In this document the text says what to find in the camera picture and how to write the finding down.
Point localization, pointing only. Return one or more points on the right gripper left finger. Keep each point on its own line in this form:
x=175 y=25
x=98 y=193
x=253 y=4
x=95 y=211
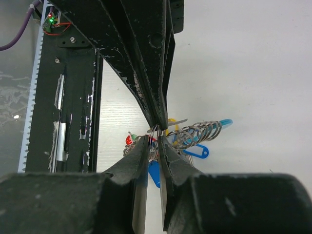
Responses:
x=112 y=202

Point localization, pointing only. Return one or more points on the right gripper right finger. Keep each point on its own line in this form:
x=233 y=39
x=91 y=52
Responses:
x=197 y=203

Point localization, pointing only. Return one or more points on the metal key organizer with keys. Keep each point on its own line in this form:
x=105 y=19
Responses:
x=187 y=142

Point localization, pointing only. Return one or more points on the small green circuit board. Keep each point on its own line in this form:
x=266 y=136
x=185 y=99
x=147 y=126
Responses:
x=51 y=22

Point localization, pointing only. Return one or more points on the key with yellow tag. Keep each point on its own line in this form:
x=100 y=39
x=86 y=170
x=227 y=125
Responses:
x=173 y=125

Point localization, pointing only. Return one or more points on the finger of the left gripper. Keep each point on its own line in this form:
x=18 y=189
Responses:
x=130 y=36
x=174 y=24

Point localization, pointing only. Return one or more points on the white cable duct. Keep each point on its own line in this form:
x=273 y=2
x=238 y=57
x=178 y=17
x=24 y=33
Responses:
x=31 y=102

